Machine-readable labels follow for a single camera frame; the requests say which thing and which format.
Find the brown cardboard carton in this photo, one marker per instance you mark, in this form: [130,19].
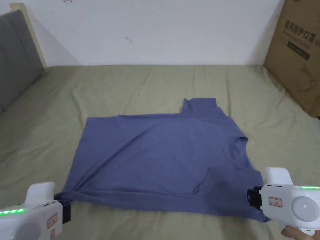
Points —
[297,52]

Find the person's right hand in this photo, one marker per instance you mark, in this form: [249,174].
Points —
[292,232]

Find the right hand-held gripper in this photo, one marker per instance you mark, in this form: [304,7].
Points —
[290,202]

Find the bed with pale green sheet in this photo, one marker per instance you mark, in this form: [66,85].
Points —
[75,100]

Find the grey padded headboard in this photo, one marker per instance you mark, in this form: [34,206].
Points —
[15,60]

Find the blue t-shirt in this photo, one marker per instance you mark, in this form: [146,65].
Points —
[160,160]

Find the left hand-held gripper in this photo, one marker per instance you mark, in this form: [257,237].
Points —
[32,215]

